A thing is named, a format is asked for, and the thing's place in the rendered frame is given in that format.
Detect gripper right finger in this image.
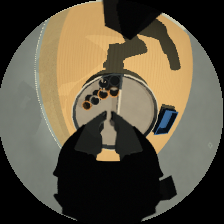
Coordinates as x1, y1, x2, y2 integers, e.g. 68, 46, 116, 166
111, 111, 163, 178

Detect blue rectangular crate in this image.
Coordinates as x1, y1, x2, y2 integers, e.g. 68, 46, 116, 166
152, 107, 179, 135

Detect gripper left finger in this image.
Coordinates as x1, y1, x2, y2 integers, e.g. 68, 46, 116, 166
53, 110, 107, 177

